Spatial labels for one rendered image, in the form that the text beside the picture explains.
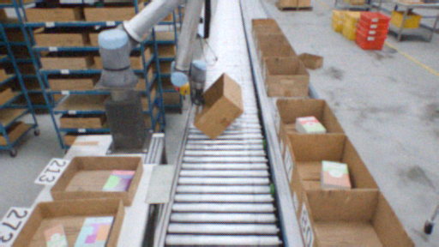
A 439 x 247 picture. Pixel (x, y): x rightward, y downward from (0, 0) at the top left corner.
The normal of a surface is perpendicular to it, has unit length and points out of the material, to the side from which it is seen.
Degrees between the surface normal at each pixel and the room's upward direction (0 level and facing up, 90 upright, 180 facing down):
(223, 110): 90
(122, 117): 90
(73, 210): 88
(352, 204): 89
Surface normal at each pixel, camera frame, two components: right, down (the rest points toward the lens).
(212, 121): 0.00, 0.51
